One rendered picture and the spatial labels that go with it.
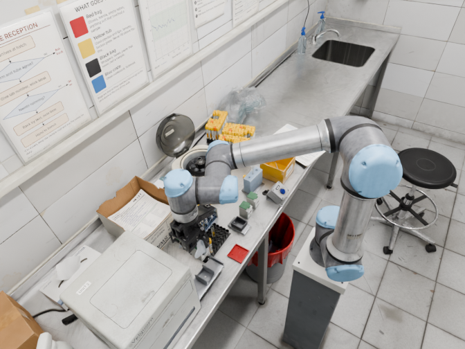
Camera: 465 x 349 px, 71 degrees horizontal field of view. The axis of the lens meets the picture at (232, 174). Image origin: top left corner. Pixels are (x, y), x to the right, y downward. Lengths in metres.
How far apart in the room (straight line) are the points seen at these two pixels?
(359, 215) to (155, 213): 0.90
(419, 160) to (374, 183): 1.50
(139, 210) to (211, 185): 0.73
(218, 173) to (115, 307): 0.47
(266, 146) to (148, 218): 0.75
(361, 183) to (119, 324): 0.72
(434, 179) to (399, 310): 0.83
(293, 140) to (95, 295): 0.72
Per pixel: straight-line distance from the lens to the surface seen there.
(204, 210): 1.03
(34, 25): 1.20
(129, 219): 1.51
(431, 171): 2.27
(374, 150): 0.81
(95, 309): 1.06
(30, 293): 1.57
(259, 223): 1.48
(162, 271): 1.05
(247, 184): 1.53
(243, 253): 1.39
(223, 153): 0.93
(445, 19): 3.28
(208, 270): 1.30
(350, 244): 1.04
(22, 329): 1.28
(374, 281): 2.45
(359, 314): 2.32
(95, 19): 1.31
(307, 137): 0.91
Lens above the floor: 2.06
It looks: 45 degrees down
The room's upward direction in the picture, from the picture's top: 4 degrees counter-clockwise
